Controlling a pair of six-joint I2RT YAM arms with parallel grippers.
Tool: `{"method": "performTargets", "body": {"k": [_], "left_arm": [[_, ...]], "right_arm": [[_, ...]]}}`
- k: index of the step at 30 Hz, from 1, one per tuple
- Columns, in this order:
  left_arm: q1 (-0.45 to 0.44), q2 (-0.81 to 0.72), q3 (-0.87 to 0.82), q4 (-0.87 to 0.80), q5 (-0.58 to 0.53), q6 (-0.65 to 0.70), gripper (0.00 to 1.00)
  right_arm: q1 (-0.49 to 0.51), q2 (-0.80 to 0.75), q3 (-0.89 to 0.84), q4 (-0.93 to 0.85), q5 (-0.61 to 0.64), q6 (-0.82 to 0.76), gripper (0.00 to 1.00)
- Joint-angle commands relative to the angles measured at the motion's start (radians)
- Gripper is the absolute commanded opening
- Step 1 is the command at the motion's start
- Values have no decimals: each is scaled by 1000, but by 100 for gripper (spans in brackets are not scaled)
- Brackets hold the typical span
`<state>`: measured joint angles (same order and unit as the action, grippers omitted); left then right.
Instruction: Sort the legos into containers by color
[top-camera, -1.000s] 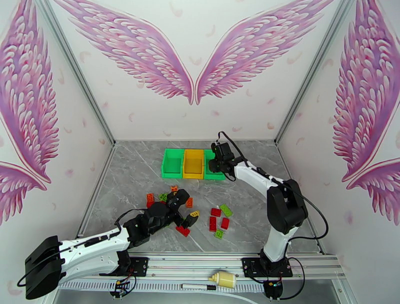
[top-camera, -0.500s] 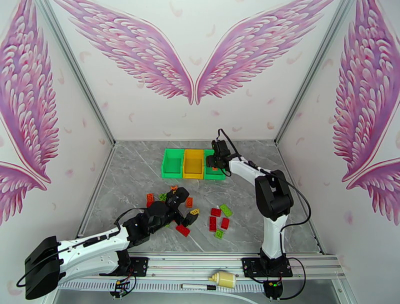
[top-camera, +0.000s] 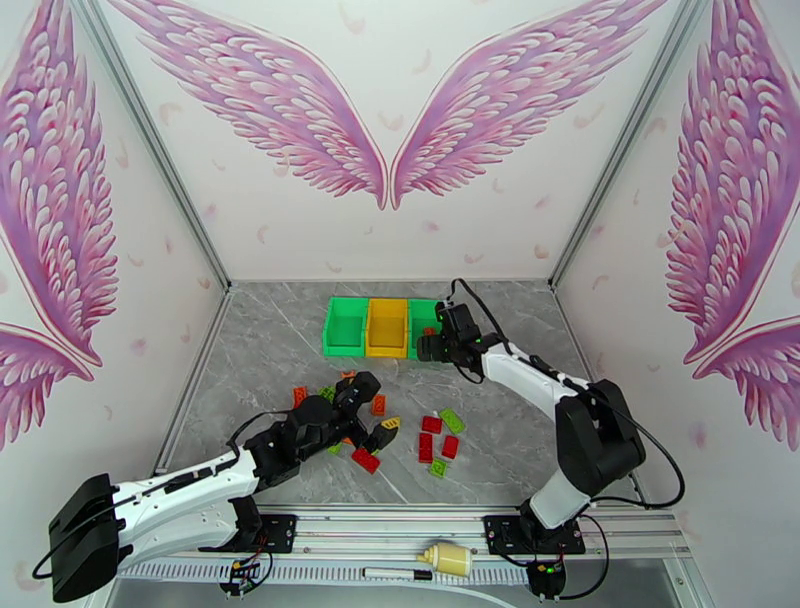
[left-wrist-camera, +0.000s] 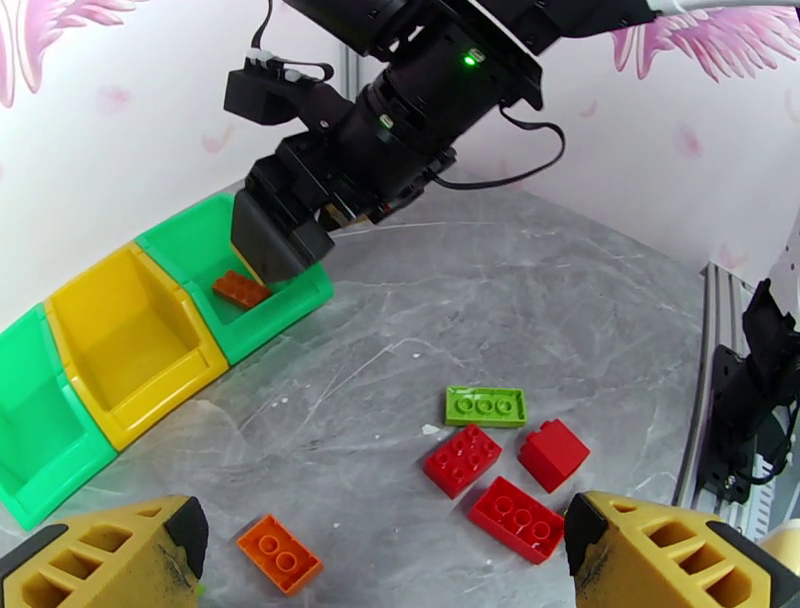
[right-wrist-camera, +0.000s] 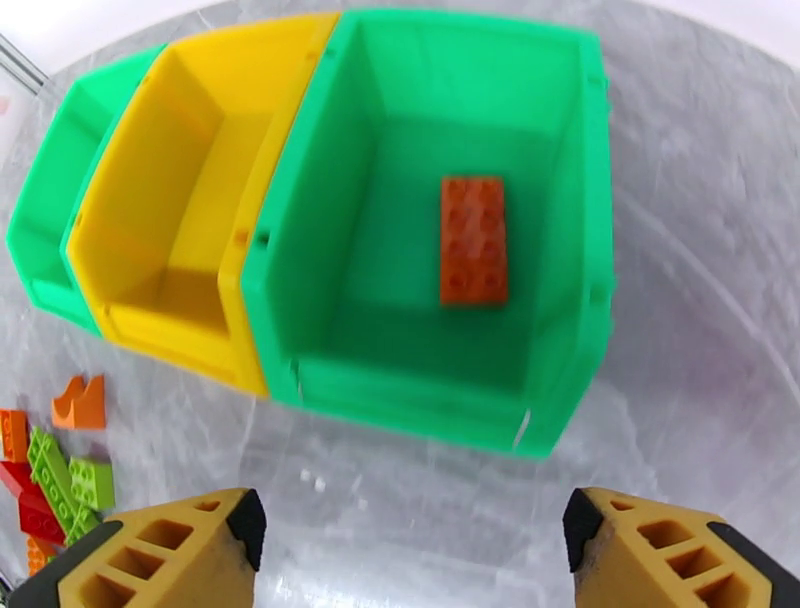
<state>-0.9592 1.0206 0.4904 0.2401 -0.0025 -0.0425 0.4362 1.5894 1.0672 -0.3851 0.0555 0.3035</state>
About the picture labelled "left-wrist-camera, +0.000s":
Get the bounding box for green plastic bin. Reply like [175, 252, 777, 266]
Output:
[136, 192, 336, 367]
[0, 304, 120, 531]

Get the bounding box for cream plastic bottle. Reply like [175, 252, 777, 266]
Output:
[757, 517, 800, 567]

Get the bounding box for lime green long lego brick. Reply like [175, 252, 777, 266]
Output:
[444, 386, 528, 430]

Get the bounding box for yellow plastic bin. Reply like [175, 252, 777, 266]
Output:
[46, 242, 231, 453]

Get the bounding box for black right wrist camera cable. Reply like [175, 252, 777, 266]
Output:
[249, 0, 336, 83]

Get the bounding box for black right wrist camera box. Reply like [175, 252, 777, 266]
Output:
[223, 52, 354, 134]

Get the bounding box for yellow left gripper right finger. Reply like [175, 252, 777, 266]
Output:
[564, 490, 800, 608]

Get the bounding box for black gripper motor cable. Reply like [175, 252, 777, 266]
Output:
[432, 106, 567, 190]

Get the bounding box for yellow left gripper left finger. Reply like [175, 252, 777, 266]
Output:
[0, 494, 209, 608]

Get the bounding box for red tall square lego brick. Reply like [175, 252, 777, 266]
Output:
[517, 418, 591, 495]

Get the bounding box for red studded lego brick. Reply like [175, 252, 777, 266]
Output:
[422, 423, 503, 500]

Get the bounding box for orange lego brick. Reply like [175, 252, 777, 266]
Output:
[236, 514, 325, 596]
[212, 269, 273, 311]

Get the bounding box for red long lego brick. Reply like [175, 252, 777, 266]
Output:
[467, 476, 567, 566]

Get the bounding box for white slotted cable duct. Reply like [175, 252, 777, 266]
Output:
[746, 452, 781, 544]

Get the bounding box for aluminium frame post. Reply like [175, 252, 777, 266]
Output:
[339, 42, 364, 86]

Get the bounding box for aluminium mounting rail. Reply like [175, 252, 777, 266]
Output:
[671, 261, 761, 545]

